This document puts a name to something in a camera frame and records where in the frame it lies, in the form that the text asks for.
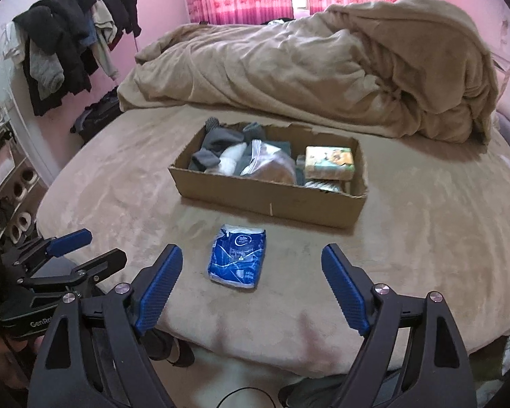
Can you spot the person's left hand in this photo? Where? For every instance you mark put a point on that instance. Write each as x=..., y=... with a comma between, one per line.
x=8, y=361

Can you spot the white fluffy slippers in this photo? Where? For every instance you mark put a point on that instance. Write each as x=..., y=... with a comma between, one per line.
x=21, y=188
x=21, y=225

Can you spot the beige shirt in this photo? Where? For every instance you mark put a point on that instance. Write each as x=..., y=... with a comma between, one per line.
x=104, y=25

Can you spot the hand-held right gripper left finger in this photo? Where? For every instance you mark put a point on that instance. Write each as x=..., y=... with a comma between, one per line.
x=159, y=289

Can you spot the person's right leg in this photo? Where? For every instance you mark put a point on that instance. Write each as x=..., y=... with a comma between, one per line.
x=314, y=391

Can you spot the grey knit sweater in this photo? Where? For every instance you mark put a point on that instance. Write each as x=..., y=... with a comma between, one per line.
x=46, y=72

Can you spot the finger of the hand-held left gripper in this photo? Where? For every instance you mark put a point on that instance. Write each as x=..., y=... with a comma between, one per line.
x=70, y=241
x=102, y=261

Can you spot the beige duvet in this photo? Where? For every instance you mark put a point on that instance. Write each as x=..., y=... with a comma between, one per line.
x=301, y=72

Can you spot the cardboard box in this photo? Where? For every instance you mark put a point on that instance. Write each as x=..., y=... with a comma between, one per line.
x=259, y=204

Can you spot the clear zip bag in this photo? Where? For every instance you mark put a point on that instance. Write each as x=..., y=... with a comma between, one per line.
x=272, y=165

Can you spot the blue tissue packet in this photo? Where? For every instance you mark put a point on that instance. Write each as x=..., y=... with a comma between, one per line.
x=238, y=259

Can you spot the white shoe rack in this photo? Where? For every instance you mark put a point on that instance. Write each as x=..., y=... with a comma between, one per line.
x=25, y=165

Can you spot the white sock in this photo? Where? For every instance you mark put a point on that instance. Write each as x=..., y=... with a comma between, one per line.
x=233, y=159

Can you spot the black shoe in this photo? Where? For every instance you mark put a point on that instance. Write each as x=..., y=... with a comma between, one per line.
x=180, y=350

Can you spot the black hoodie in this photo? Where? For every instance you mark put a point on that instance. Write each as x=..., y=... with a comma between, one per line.
x=121, y=6

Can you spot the bag of white beads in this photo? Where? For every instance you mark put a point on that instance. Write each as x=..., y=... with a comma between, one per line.
x=323, y=185

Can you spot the clothes on rack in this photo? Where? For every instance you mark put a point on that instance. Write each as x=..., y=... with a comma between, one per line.
x=59, y=29

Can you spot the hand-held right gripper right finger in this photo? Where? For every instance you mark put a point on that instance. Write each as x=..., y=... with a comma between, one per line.
x=344, y=289

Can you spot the black suitcase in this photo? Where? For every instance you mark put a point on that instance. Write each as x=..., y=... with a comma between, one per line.
x=97, y=114

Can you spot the grey sock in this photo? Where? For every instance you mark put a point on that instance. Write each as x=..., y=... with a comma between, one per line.
x=221, y=140

